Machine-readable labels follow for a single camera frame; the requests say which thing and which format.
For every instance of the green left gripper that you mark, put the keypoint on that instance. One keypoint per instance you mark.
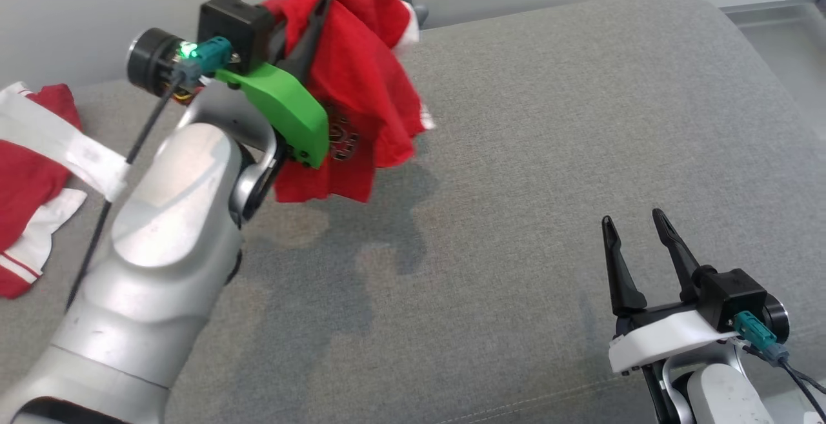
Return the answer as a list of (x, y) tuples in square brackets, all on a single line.
[(290, 111)]

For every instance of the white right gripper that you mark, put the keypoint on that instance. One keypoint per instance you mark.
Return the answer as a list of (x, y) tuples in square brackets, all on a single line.
[(664, 340)]

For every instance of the red shorts with white waistband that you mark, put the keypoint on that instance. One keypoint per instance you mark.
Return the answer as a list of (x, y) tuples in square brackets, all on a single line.
[(361, 75)]

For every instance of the red jersey with black lettering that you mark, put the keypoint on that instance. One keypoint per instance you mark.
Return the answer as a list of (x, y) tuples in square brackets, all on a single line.
[(26, 179)]

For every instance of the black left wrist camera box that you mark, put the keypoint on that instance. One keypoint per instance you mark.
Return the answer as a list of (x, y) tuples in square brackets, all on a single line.
[(235, 27)]

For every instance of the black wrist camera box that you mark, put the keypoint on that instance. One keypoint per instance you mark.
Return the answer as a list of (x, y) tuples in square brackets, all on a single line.
[(732, 298), (235, 27)]

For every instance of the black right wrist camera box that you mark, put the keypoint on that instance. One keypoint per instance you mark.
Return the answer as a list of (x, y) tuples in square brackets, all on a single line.
[(732, 298)]

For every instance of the teal left camera connector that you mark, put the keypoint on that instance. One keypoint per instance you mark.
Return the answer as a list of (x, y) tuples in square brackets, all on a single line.
[(210, 53)]

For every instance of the teal camera connector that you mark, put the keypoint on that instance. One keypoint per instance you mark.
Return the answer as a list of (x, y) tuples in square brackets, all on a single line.
[(758, 333), (210, 53)]

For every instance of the teal right camera connector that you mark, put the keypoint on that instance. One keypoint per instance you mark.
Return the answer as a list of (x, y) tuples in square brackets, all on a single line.
[(758, 333)]

